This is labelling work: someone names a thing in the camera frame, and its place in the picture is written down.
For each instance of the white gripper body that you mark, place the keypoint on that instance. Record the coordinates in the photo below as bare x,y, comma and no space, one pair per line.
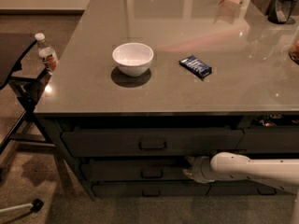
198,169

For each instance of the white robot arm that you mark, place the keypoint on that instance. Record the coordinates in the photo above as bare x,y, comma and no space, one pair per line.
280,174

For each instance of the grey counter cabinet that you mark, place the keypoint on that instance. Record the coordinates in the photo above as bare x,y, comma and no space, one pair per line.
253,83

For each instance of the blue snack bar wrapper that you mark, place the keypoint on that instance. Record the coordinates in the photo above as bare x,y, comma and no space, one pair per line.
196,66

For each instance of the white ceramic bowl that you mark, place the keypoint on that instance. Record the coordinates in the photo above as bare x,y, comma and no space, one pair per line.
133,59

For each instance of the glass jar with snacks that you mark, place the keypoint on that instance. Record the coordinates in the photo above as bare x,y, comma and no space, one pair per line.
294,48

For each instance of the white pole black foot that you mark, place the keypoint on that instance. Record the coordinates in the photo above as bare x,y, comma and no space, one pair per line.
34,206

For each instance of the clear plastic water bottle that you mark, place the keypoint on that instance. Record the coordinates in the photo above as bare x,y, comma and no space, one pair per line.
46,53

